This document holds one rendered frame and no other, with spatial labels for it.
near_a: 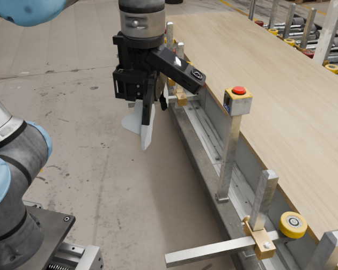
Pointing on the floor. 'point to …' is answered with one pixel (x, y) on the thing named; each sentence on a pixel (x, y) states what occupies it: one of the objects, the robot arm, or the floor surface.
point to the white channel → (327, 30)
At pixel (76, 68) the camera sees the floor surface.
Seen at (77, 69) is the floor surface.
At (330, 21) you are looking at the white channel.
